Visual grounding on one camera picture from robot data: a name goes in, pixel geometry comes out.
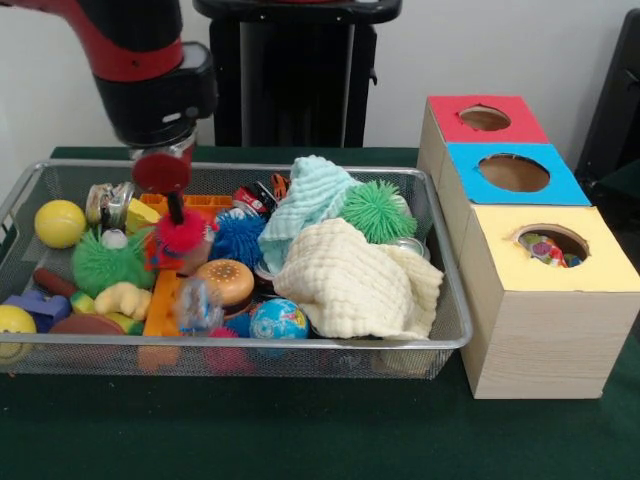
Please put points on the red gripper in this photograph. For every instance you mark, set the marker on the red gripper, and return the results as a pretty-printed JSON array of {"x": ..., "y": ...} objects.
[{"x": 162, "y": 172}]

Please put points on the red spiky ball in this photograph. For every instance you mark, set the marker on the red spiky ball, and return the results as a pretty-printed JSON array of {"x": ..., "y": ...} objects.
[{"x": 180, "y": 240}]

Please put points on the mint waffle cloth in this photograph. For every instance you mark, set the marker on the mint waffle cloth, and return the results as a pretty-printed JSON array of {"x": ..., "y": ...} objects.
[{"x": 305, "y": 205}]

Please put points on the cream waffle cloth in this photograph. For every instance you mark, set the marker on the cream waffle cloth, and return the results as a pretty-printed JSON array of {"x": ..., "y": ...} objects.
[{"x": 355, "y": 285}]

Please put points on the green spiky ball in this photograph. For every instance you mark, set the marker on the green spiky ball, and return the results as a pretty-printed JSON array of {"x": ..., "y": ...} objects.
[
  {"x": 378, "y": 212},
  {"x": 110, "y": 265}
]

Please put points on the multicoloured patterned cloth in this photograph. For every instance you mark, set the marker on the multicoloured patterned cloth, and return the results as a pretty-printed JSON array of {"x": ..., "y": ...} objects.
[{"x": 545, "y": 250}]

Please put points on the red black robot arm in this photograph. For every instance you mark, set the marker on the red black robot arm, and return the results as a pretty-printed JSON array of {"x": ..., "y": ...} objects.
[{"x": 150, "y": 70}]

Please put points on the shallow clear mesh bin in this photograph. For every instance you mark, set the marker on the shallow clear mesh bin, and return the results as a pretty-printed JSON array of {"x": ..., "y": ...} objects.
[{"x": 440, "y": 355}]

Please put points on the wooden box with three holes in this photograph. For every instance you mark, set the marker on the wooden box with three holes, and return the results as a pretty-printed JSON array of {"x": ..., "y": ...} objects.
[{"x": 540, "y": 330}]

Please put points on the blue spiky ball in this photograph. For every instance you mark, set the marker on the blue spiky ball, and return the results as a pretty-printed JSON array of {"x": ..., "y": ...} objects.
[{"x": 238, "y": 240}]

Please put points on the crushed silver drink can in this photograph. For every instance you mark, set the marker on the crushed silver drink can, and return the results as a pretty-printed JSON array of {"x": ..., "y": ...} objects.
[{"x": 108, "y": 204}]

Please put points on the toy hamburger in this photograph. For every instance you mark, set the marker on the toy hamburger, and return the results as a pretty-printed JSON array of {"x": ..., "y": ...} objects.
[{"x": 226, "y": 282}]

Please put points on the yellow rubber toy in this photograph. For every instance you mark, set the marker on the yellow rubber toy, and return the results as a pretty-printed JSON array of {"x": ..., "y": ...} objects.
[{"x": 125, "y": 300}]

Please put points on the yellow ball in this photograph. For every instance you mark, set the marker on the yellow ball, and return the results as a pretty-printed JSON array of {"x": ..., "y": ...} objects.
[
  {"x": 60, "y": 224},
  {"x": 13, "y": 322}
]

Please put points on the blue globe ball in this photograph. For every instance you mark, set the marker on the blue globe ball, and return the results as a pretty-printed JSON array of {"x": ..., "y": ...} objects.
[{"x": 279, "y": 320}]

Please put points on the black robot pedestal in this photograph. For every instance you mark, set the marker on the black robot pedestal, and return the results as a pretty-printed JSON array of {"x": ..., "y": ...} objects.
[{"x": 290, "y": 80}]

